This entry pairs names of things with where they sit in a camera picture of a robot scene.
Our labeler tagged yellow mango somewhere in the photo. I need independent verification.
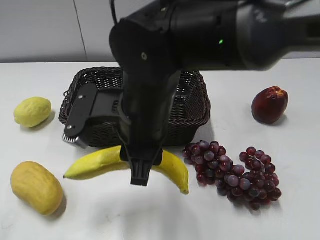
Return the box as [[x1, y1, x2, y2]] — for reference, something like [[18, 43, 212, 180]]
[[10, 161, 64, 216]]

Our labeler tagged yellow-green lemon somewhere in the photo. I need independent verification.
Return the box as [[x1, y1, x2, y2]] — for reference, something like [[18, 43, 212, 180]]
[[13, 97, 52, 128]]

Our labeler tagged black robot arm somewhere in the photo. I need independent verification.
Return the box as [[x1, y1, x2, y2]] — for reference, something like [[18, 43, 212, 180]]
[[109, 0, 320, 186]]

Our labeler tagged dark red apple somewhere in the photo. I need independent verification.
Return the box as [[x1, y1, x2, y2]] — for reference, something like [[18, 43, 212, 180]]
[[251, 86, 289, 125]]

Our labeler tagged purple grape bunch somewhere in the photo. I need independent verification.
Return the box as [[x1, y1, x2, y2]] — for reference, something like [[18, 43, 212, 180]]
[[182, 140, 282, 211]]

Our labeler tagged black cable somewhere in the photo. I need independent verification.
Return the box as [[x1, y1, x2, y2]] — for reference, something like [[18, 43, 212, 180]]
[[109, 0, 119, 26]]

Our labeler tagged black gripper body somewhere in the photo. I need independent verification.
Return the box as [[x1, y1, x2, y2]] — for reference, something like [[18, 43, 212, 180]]
[[120, 63, 181, 166]]

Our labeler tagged black wicker basket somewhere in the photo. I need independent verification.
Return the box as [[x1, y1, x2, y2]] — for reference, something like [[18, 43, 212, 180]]
[[59, 66, 211, 148]]

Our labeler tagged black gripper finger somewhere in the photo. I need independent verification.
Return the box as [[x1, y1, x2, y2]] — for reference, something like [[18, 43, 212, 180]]
[[129, 158, 152, 186]]

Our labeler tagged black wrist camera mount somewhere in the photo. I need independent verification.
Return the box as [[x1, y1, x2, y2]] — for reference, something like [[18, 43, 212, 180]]
[[62, 83, 131, 148]]

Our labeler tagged yellow banana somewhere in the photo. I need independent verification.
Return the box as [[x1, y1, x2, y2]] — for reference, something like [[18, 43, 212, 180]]
[[63, 145, 190, 195]]

